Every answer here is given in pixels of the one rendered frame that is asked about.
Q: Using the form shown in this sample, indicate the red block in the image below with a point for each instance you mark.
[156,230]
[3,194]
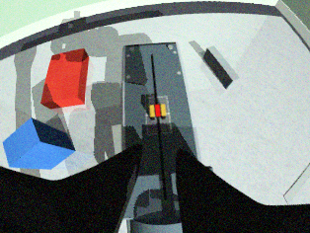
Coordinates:
[66,79]

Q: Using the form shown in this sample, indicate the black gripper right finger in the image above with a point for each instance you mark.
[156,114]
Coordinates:
[210,205]

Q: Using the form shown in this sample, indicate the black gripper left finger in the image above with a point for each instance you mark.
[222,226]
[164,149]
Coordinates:
[93,201]

